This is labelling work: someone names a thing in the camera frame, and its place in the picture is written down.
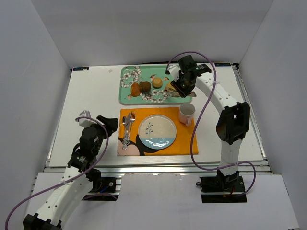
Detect silver metal tongs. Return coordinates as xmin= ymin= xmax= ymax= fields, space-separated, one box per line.
xmin=164 ymin=84 xmax=197 ymax=98

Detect sliced bread piece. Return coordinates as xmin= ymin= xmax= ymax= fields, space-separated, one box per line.
xmin=164 ymin=82 xmax=180 ymax=97

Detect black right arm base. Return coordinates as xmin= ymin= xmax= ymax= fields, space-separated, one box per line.
xmin=195 ymin=176 xmax=247 ymax=204

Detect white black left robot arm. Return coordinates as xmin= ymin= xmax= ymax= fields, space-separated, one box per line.
xmin=23 ymin=115 xmax=118 ymax=230

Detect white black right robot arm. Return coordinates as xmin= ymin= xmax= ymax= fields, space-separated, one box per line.
xmin=165 ymin=52 xmax=250 ymax=191

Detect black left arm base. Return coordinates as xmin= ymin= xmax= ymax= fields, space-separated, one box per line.
xmin=83 ymin=177 xmax=121 ymax=201

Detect orange-brown bread roll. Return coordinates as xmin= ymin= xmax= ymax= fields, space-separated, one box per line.
xmin=130 ymin=82 xmax=141 ymax=97

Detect silver spoon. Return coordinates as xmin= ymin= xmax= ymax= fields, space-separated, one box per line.
xmin=122 ymin=116 xmax=128 ymax=150

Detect silver table knife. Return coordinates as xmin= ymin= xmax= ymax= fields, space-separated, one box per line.
xmin=124 ymin=112 xmax=132 ymax=148

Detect silver fork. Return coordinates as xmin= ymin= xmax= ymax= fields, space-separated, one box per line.
xmin=127 ymin=111 xmax=136 ymax=144

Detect pink white ceramic mug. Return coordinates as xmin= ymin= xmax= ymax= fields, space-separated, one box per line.
xmin=178 ymin=103 xmax=195 ymax=127

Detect pale round bun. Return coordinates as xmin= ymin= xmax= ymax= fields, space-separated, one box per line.
xmin=152 ymin=78 xmax=163 ymax=88

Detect dark brown muffin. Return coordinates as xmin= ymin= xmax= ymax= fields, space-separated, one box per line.
xmin=139 ymin=81 xmax=152 ymax=93

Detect green floral tray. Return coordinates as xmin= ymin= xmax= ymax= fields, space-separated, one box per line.
xmin=118 ymin=65 xmax=192 ymax=105

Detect white blue ceramic plate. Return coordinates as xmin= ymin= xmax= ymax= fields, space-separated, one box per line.
xmin=138 ymin=115 xmax=177 ymax=150

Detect orange cartoon placemat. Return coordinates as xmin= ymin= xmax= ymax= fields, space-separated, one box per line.
xmin=117 ymin=107 xmax=195 ymax=156

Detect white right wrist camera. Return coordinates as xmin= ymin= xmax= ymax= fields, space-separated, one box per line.
xmin=165 ymin=65 xmax=181 ymax=81

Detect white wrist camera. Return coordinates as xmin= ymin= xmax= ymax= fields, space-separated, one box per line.
xmin=165 ymin=65 xmax=181 ymax=81
xmin=75 ymin=110 xmax=95 ymax=128

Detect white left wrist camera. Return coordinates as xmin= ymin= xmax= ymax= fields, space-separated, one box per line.
xmin=75 ymin=110 xmax=95 ymax=128

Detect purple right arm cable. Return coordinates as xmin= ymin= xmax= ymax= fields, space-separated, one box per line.
xmin=165 ymin=51 xmax=257 ymax=197

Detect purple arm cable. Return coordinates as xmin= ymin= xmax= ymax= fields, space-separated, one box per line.
xmin=165 ymin=51 xmax=257 ymax=197
xmin=4 ymin=116 xmax=110 ymax=228

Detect aluminium table frame rail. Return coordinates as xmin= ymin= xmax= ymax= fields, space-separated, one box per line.
xmin=45 ymin=65 xmax=270 ymax=173

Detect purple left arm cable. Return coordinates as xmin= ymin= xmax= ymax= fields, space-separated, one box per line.
xmin=4 ymin=116 xmax=110 ymax=228

